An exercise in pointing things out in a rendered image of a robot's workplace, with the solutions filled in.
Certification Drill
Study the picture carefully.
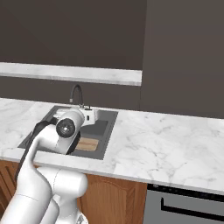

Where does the black dishwasher handle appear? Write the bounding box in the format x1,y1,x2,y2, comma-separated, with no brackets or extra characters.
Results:
160,197,224,222

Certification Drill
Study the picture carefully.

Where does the wooden cutting board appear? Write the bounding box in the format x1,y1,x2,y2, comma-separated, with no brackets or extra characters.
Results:
74,137,100,152

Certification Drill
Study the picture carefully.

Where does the black sink faucet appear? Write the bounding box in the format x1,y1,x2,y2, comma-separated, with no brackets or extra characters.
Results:
69,84,93,111

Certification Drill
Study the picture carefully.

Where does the grey dishwasher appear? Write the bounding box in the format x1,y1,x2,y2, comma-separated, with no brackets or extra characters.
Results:
143,183,224,224

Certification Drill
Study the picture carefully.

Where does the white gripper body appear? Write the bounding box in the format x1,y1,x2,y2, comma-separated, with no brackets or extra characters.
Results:
83,108,100,127

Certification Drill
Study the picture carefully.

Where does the wooden cupboard door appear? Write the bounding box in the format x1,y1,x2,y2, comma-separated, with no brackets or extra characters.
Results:
0,159,21,218
76,173,149,224

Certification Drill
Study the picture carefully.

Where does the dark grey sink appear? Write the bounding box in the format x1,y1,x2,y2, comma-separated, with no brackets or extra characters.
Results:
17,105,119,161

